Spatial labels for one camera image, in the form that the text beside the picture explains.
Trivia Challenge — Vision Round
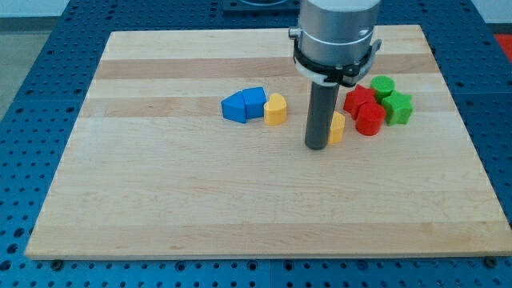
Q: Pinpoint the green star block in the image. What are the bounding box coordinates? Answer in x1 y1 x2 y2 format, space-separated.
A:
381 90 414 126

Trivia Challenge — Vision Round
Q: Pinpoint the blue triangular block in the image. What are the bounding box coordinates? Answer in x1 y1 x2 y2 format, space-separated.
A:
221 91 246 123

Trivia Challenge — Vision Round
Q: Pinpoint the yellow heart block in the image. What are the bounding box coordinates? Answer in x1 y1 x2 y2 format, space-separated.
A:
263 93 287 126

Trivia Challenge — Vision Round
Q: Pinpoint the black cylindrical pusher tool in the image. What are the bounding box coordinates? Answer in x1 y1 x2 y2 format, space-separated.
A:
305 82 339 150

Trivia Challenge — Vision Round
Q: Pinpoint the wooden board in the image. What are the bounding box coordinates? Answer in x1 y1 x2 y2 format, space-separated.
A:
25 25 511 260

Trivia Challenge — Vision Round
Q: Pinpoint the blue cube block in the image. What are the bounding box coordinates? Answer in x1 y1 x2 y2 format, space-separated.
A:
242 86 266 119

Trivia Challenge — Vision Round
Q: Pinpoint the green cylinder block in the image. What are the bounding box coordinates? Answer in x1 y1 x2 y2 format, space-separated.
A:
370 75 395 102

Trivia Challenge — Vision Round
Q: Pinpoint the yellow pentagon block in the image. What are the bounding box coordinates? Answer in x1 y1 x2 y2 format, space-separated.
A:
328 111 346 145

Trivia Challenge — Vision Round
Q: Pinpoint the red cylinder block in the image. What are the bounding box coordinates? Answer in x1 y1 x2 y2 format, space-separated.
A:
355 103 386 136

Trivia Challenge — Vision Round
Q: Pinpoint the red star block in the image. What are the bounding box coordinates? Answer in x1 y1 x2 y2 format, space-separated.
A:
343 84 376 120

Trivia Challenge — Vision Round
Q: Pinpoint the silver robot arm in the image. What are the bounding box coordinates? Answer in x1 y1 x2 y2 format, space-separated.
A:
289 0 382 87

